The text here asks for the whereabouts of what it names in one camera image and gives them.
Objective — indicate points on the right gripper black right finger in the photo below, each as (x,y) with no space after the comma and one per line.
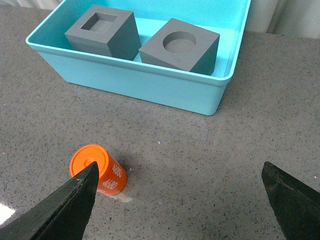
(295,204)

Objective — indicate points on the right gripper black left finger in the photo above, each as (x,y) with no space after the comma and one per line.
(63,215)

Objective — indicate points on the orange cylinder marked 4680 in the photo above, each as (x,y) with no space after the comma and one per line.
(112,176)

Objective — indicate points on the gray block with square hole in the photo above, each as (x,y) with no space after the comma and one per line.
(106,31)

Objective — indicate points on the gray block with round hole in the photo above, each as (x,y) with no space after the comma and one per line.
(182,46)

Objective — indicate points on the light blue plastic box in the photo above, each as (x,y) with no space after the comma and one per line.
(175,88)

